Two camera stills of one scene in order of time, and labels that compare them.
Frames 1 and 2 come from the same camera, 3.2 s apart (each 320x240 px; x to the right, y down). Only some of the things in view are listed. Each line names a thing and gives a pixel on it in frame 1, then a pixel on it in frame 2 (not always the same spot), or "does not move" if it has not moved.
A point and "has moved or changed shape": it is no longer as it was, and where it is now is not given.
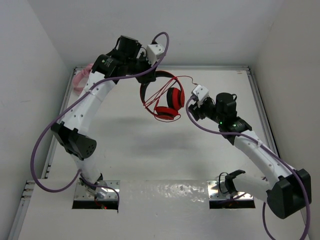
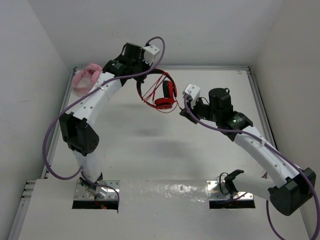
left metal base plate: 81,194 does not move
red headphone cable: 153,101 -> 151,92
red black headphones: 175,98 has moved or changed shape
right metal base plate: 214,192 does not move
